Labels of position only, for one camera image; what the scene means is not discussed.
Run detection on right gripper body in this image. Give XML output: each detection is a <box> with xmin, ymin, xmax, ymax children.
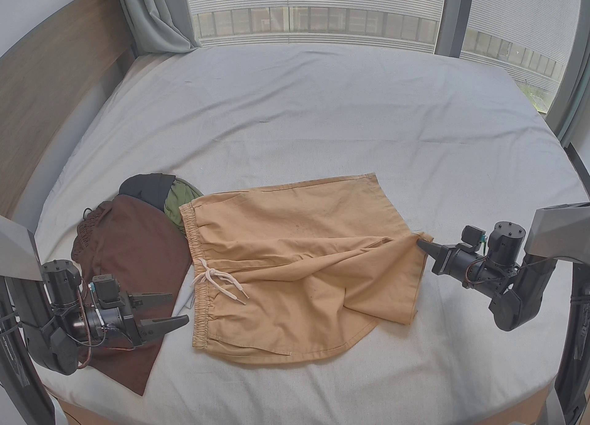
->
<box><xmin>431</xmin><ymin>243</ymin><xmax>480</xmax><ymax>285</ymax></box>

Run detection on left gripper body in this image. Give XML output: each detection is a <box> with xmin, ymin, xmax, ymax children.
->
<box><xmin>85</xmin><ymin>292</ymin><xmax>149</xmax><ymax>349</ymax></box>

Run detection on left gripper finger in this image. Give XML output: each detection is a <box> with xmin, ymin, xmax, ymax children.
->
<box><xmin>138</xmin><ymin>314</ymin><xmax>191</xmax><ymax>341</ymax></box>
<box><xmin>131</xmin><ymin>292</ymin><xmax>175</xmax><ymax>311</ymax></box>

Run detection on tan shorts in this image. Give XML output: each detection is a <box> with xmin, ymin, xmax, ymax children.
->
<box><xmin>179</xmin><ymin>173</ymin><xmax>435</xmax><ymax>366</ymax></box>

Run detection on bed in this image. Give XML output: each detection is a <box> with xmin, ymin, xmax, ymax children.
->
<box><xmin>0</xmin><ymin>0</ymin><xmax>590</xmax><ymax>425</ymax></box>

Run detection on white garment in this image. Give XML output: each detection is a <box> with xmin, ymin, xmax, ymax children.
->
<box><xmin>173</xmin><ymin>271</ymin><xmax>196</xmax><ymax>320</ymax></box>

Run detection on brown shorts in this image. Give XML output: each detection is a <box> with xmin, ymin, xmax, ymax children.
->
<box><xmin>71</xmin><ymin>195</ymin><xmax>193</xmax><ymax>397</ymax></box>

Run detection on green garment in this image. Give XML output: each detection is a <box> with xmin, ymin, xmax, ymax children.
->
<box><xmin>163</xmin><ymin>178</ymin><xmax>204</xmax><ymax>237</ymax></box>

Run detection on black garment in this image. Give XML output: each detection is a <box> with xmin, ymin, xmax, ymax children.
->
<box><xmin>119</xmin><ymin>174</ymin><xmax>177</xmax><ymax>212</ymax></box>

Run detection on grey-green curtain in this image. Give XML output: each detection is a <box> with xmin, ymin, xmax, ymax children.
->
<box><xmin>558</xmin><ymin>41</ymin><xmax>590</xmax><ymax>150</ymax></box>
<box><xmin>110</xmin><ymin>0</ymin><xmax>202</xmax><ymax>56</ymax></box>

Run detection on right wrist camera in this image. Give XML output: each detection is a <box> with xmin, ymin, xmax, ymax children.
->
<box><xmin>461</xmin><ymin>225</ymin><xmax>487</xmax><ymax>253</ymax></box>

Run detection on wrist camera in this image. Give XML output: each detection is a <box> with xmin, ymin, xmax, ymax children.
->
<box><xmin>461</xmin><ymin>225</ymin><xmax>487</xmax><ymax>253</ymax></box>
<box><xmin>90</xmin><ymin>275</ymin><xmax>121</xmax><ymax>311</ymax></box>

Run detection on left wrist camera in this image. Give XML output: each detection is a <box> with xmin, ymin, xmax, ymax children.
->
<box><xmin>90</xmin><ymin>275</ymin><xmax>121</xmax><ymax>311</ymax></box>

